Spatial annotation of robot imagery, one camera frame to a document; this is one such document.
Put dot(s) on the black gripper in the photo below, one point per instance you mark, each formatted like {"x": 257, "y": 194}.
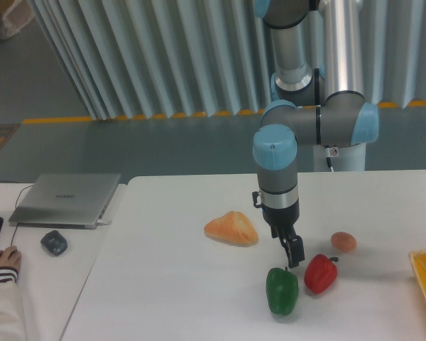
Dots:
{"x": 281, "y": 222}

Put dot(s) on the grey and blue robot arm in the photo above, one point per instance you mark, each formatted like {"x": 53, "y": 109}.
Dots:
{"x": 311, "y": 106}

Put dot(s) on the striped sleeve forearm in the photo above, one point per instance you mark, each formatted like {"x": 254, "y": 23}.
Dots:
{"x": 12, "y": 325}

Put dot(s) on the red bell pepper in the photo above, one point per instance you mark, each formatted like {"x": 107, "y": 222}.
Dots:
{"x": 320, "y": 273}

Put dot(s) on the green bell pepper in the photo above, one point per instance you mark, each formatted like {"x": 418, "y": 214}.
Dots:
{"x": 282, "y": 289}

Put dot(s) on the person's hand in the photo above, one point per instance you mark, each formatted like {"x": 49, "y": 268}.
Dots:
{"x": 10, "y": 258}

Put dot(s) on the brown egg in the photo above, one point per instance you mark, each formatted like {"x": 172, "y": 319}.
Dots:
{"x": 343, "y": 241}

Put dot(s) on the triangular bread loaf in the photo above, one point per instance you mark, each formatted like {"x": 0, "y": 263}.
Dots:
{"x": 234, "y": 228}

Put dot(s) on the silver closed laptop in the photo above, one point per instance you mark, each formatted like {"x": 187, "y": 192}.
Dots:
{"x": 66, "y": 200}

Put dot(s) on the cardboard box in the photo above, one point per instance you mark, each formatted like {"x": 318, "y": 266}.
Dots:
{"x": 14, "y": 16}

